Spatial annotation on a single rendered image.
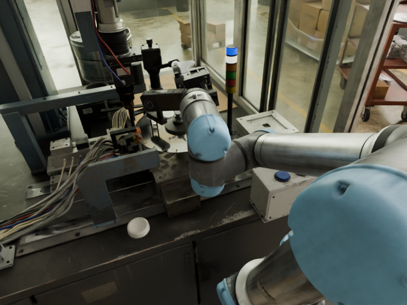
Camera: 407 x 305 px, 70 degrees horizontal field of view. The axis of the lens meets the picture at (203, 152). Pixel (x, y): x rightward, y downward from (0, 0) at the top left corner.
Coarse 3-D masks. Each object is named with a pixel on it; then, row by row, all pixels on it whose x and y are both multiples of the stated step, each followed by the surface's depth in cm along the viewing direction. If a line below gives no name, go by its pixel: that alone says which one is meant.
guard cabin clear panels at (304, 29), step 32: (32, 0) 155; (128, 0) 171; (160, 0) 178; (224, 0) 149; (256, 0) 122; (288, 0) 103; (320, 0) 89; (352, 0) 78; (64, 32) 169; (160, 32) 188; (192, 32) 196; (224, 32) 159; (256, 32) 128; (288, 32) 107; (320, 32) 92; (352, 32) 81; (64, 64) 179; (224, 64) 169; (256, 64) 134; (288, 64) 112; (256, 96) 142; (288, 96) 117; (320, 128) 103
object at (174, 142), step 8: (168, 112) 114; (144, 120) 109; (152, 120) 109; (144, 128) 105; (160, 128) 105; (136, 136) 101; (144, 136) 101; (152, 136) 101; (160, 136) 101; (168, 136) 100; (176, 136) 100; (184, 136) 100; (144, 144) 97; (152, 144) 97; (160, 144) 97; (168, 144) 97; (176, 144) 97; (184, 144) 96
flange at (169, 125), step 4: (168, 120) 107; (172, 120) 106; (164, 124) 105; (168, 124) 105; (172, 124) 104; (176, 124) 103; (180, 124) 103; (168, 128) 103; (172, 128) 103; (176, 128) 102; (180, 128) 102; (184, 128) 102; (172, 132) 102; (176, 132) 102; (180, 132) 102; (184, 132) 102
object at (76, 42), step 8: (128, 32) 156; (72, 40) 142; (80, 40) 152; (128, 40) 148; (80, 48) 141; (80, 56) 144; (88, 56) 142; (96, 56) 142; (80, 64) 150; (88, 64) 145; (96, 64) 144; (88, 72) 148; (96, 72) 147; (104, 72) 147; (88, 80) 152; (96, 80) 150; (104, 80) 150; (112, 80) 150
